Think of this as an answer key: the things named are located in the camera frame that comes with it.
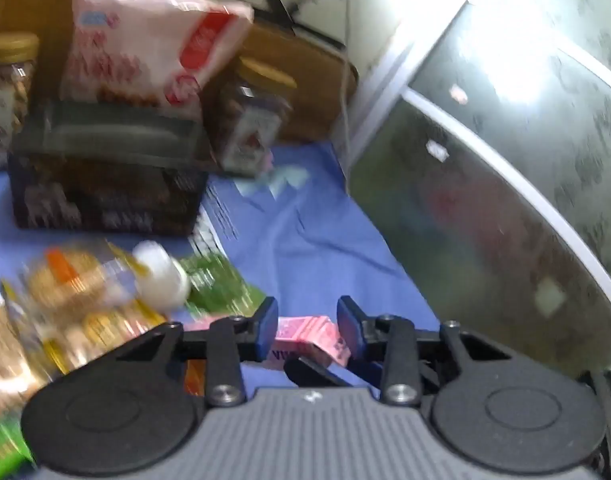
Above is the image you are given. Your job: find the orange snack packet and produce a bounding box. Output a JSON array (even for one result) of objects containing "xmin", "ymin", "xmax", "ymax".
[{"xmin": 183, "ymin": 360, "xmax": 209, "ymax": 397}]

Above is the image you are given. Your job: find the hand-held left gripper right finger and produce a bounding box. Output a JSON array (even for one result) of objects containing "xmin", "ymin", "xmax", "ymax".
[{"xmin": 336, "ymin": 296, "xmax": 511, "ymax": 406}]

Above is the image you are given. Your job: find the bright green snack packet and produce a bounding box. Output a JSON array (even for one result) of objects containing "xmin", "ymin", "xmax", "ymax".
[
  {"xmin": 178, "ymin": 252, "xmax": 267, "ymax": 318},
  {"xmin": 0, "ymin": 420, "xmax": 35, "ymax": 477}
]

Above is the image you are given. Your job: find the black tape strip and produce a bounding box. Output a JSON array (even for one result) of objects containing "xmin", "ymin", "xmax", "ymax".
[{"xmin": 258, "ymin": 0, "xmax": 347, "ymax": 51}]

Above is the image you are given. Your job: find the pink snack bag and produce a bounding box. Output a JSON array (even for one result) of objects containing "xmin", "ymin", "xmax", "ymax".
[{"xmin": 60, "ymin": 0, "xmax": 256, "ymax": 121}]

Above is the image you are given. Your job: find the glass door cabinet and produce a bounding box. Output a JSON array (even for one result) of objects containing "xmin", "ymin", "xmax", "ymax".
[{"xmin": 345, "ymin": 0, "xmax": 611, "ymax": 386}]

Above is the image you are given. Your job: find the white-capped bottle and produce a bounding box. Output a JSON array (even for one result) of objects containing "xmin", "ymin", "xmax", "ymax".
[{"xmin": 103, "ymin": 240, "xmax": 191, "ymax": 308}]

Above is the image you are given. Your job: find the blue printed blanket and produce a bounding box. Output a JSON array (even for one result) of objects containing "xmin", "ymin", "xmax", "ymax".
[{"xmin": 0, "ymin": 140, "xmax": 441, "ymax": 461}]

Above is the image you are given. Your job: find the pink snack packet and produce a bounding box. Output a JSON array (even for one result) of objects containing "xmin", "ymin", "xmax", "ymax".
[{"xmin": 270, "ymin": 315, "xmax": 352, "ymax": 368}]

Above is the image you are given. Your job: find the dark printed box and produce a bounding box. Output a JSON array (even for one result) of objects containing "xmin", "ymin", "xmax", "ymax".
[{"xmin": 8, "ymin": 102, "xmax": 211, "ymax": 238}]

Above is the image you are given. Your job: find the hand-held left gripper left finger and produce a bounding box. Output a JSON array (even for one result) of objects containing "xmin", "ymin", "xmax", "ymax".
[{"xmin": 113, "ymin": 296, "xmax": 280, "ymax": 407}]

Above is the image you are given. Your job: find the brown headboard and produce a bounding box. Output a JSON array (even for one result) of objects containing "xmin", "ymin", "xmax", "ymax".
[{"xmin": 0, "ymin": 0, "xmax": 360, "ymax": 143}]

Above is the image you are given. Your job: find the gold-lid nut jar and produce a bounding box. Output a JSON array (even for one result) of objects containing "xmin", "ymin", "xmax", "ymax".
[
  {"xmin": 206, "ymin": 57, "xmax": 297, "ymax": 178},
  {"xmin": 0, "ymin": 32, "xmax": 40, "ymax": 173}
]

